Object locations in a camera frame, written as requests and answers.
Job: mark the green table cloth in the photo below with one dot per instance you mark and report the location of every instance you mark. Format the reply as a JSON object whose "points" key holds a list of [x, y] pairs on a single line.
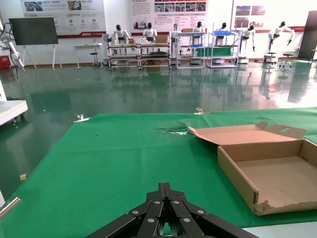
{"points": [[111, 161]]}

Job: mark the small flat cardboard carton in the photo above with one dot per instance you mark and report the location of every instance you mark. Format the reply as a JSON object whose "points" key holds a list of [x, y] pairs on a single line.
{"points": [[187, 30]]}

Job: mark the white industrial robot arm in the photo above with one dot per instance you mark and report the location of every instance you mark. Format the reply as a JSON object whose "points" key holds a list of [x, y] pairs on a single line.
{"points": [[11, 48]]}

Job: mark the white wall poster red stripe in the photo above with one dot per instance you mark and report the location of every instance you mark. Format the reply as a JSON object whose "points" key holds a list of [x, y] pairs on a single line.
{"points": [[73, 17]]}

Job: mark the black round stool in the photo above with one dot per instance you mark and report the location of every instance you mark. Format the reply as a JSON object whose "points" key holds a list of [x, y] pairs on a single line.
{"points": [[271, 53], [288, 55], [94, 56]]}

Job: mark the wall poster with landscape photos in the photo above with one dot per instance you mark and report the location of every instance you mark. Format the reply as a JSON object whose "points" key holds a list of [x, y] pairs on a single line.
{"points": [[247, 17]]}

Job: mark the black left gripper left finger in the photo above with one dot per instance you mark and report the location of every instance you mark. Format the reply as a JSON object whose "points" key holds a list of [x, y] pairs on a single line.
{"points": [[148, 213]]}

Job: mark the blue plastic bin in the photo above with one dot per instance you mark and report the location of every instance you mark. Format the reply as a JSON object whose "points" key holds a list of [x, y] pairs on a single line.
{"points": [[222, 33]]}

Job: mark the large closed cardboard carton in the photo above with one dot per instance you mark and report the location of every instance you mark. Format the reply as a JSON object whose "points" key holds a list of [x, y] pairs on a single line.
{"points": [[162, 38]]}

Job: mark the white tube workbench rack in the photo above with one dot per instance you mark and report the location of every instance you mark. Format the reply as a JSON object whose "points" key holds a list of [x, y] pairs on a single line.
{"points": [[156, 50], [123, 50]]}

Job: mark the white metal shelf rack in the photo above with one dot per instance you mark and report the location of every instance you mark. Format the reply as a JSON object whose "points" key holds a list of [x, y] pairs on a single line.
{"points": [[190, 33], [223, 66]]}

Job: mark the small white table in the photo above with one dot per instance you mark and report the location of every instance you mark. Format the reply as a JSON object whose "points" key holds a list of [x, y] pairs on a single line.
{"points": [[87, 45]]}

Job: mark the small beige scrap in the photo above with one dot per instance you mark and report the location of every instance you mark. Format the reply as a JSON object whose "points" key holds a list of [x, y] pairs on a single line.
{"points": [[22, 176]]}

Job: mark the black display on white stand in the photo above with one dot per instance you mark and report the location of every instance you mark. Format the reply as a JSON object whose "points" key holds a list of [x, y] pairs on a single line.
{"points": [[33, 31]]}

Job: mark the cardboard box with torn rim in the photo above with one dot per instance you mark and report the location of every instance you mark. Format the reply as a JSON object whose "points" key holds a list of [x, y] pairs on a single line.
{"points": [[272, 178]]}

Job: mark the dark brown door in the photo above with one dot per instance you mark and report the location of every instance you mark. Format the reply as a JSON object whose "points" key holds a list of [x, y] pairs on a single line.
{"points": [[309, 34]]}

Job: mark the green panel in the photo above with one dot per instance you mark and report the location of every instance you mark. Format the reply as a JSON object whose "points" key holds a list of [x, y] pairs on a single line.
{"points": [[215, 52]]}

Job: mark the white wheeled cart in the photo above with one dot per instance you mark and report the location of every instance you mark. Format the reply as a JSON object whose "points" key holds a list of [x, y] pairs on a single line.
{"points": [[10, 110]]}

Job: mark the red floor cabinet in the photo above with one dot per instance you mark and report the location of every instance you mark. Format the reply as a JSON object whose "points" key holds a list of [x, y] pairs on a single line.
{"points": [[5, 62]]}

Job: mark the wall poster with photo row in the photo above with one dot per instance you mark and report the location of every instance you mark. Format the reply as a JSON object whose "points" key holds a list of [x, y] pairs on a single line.
{"points": [[168, 15]]}

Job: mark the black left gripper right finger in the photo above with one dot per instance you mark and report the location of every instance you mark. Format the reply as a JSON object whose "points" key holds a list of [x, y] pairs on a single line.
{"points": [[183, 213]]}

